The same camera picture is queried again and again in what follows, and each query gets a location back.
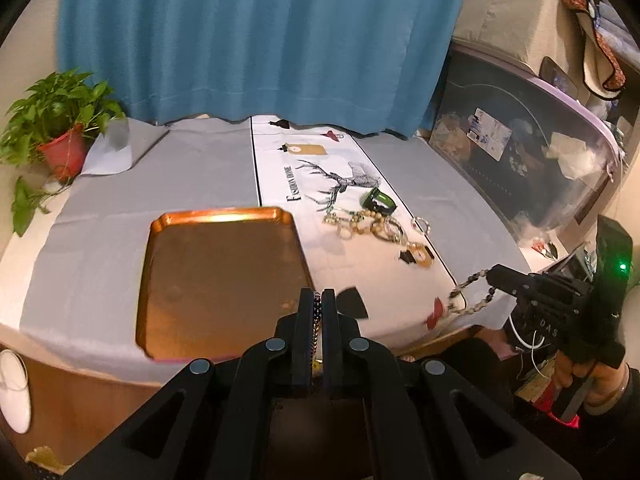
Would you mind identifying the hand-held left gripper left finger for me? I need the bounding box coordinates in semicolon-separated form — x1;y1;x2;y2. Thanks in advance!
62;287;317;480

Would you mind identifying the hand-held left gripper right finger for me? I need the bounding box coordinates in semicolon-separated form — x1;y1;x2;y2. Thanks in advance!
322;287;583;480

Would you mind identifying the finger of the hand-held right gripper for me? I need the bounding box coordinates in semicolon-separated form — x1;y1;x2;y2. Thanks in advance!
502;286;546;313
487;263;545;290

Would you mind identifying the dark bead bracelet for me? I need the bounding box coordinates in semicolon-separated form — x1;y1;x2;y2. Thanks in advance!
311;291;326;367

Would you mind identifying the grey white bead bracelet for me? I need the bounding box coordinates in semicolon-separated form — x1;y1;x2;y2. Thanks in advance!
446;267;499;317

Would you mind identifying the amber bead bracelet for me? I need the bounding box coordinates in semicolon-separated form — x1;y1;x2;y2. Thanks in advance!
345;210;387;239

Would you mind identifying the copper metal tray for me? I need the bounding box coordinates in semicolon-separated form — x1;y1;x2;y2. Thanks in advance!
135;206;316;364

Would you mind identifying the clear bead bracelet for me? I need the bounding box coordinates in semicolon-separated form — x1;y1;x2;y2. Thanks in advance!
322;209;352;239

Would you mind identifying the thin metal bangle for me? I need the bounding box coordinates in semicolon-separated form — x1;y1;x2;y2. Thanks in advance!
372;216;407;246

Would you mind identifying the dark green bangle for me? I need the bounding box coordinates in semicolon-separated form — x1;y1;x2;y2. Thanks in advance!
361;187;397;214

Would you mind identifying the person's right hand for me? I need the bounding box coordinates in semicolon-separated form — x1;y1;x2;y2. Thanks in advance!
550;350;630;411

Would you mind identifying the white printed table runner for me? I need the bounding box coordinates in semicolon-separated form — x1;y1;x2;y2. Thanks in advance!
249;114;471;333

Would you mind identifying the large transparent storage bin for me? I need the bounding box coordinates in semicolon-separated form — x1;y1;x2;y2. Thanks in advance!
429;40;630;257

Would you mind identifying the orange patterned cloth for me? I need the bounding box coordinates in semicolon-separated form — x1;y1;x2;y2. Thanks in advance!
549;0;627;102

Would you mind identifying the beige fabric storage box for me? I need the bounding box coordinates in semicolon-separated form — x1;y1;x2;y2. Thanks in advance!
451;0;592;92

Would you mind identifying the blue curtain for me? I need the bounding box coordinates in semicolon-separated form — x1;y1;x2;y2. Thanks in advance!
57;0;476;140

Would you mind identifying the green potted plant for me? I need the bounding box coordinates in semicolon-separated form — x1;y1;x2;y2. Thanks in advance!
0;70;127;237

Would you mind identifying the white cable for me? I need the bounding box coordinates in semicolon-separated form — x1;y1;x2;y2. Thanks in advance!
509;309;557;387

